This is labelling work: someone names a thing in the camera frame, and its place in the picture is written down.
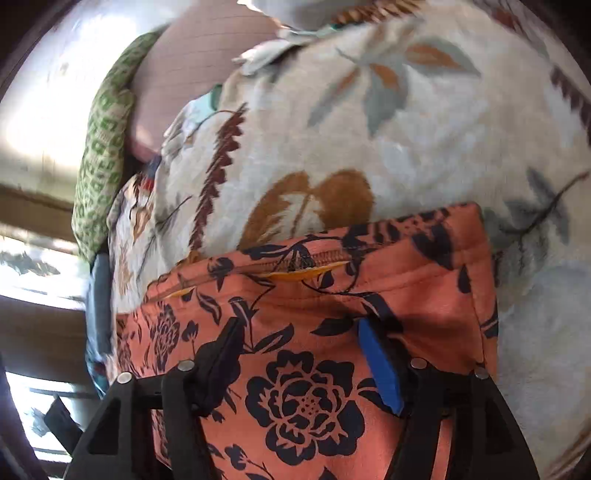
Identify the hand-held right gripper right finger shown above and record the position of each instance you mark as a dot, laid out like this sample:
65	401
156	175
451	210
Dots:
383	364

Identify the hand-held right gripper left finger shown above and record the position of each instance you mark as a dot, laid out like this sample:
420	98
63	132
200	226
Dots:
221	364

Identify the pink bed sheet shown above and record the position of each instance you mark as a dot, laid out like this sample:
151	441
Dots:
194	83

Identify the green patterned pillow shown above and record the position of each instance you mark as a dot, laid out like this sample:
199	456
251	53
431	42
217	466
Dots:
101	161

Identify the orange floral shirt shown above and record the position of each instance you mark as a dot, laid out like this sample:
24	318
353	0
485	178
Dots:
314	323

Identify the blue folded cloth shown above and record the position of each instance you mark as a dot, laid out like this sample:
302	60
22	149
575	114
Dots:
99	300

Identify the grey pillow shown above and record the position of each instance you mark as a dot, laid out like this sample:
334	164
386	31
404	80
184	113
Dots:
300	11

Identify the wooden window frame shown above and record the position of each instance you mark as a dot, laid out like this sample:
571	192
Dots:
37	332

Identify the leaf print quilt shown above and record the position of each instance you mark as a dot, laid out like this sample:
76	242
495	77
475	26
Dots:
415	138

